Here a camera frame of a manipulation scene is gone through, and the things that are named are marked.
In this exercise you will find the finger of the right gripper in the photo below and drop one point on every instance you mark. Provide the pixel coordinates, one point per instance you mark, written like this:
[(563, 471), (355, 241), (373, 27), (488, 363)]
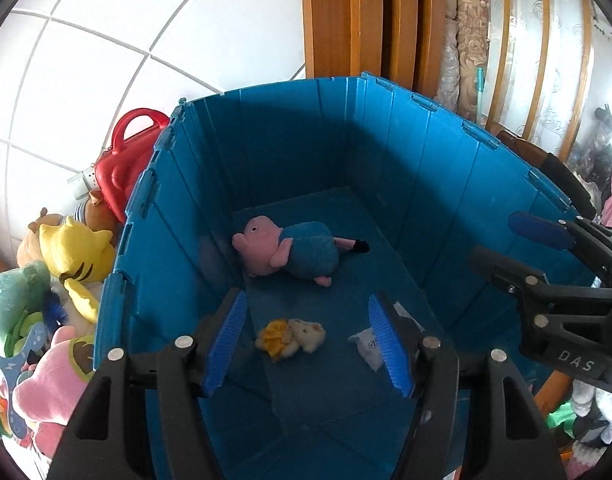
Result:
[(588, 241), (514, 277)]

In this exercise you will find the blue plastic hanger toy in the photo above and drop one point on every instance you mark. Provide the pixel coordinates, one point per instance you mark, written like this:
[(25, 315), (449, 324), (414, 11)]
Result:
[(11, 368)]

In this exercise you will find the rolled patterned carpet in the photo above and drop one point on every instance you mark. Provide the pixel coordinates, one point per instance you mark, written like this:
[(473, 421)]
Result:
[(464, 57)]

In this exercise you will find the blue plastic storage crate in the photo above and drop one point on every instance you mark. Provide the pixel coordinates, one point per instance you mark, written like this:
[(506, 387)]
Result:
[(311, 196)]

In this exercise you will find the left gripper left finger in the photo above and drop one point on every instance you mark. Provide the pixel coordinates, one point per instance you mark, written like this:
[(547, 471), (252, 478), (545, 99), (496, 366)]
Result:
[(107, 436)]

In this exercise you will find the cream teddy bear orange dress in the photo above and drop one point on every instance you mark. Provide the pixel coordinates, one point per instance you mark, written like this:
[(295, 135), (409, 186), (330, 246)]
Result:
[(281, 339)]

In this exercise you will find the brown dog plush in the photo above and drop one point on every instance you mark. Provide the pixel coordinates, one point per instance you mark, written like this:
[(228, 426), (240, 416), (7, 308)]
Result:
[(98, 216)]

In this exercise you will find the brown bear plush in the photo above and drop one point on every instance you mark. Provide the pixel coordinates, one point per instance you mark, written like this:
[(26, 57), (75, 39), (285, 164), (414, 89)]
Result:
[(29, 248)]

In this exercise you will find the green plush toy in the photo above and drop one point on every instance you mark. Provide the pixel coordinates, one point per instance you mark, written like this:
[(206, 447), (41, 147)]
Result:
[(22, 292)]

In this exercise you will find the large pink plush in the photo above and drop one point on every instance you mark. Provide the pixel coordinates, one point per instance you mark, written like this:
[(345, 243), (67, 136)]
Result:
[(47, 399)]

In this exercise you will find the white wet wipes pack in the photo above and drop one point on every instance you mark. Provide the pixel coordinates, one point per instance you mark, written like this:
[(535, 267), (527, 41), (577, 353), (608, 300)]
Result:
[(366, 343)]

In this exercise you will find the pig plush blue shirt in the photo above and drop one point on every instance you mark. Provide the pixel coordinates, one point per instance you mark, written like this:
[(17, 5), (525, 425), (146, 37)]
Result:
[(306, 250)]

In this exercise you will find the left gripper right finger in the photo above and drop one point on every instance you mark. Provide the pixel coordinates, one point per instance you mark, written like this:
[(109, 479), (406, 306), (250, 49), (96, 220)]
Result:
[(506, 438)]

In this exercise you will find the red toy handbag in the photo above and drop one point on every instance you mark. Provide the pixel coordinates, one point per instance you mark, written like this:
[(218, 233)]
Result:
[(118, 168)]

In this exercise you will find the yellow tiger plush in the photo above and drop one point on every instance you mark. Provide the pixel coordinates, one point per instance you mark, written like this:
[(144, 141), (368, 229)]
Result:
[(77, 256)]

